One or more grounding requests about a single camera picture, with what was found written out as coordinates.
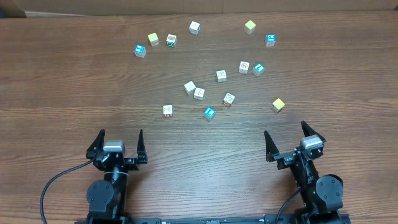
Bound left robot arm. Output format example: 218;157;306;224
86;129;147;223

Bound white X letter block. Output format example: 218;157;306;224
193;87;205;101

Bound white picture block right centre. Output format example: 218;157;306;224
238;61;249;74

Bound plain white block centre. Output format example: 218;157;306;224
184;81;196;95

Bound cardboard back wall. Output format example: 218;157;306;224
1;0;397;17

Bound white block top centre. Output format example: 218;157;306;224
189;21;200;35

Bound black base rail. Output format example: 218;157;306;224
75;214;351;224

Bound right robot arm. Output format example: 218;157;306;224
264;121;351;224

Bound green seven block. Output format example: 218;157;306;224
252;63;265;77

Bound red letter white block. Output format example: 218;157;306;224
163;105;174;118

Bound green letter block upper left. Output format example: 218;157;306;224
166;34;177;47

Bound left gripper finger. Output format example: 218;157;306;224
86;129;105;159
136;129;147;164

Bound blue L block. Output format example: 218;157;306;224
203;106;216;121

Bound yellow block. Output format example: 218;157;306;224
148;32;159;47
244;20;256;34
272;98;285;113

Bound white picture block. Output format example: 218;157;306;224
216;70;227;83
238;61;249;74

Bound red edged picture block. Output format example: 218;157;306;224
223;93;235;107

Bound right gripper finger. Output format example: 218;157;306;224
264;130;280;162
300;121;326;143

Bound blue top block far left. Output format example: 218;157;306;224
134;44;147;58

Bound blue top block upper right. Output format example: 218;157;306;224
265;34;276;47

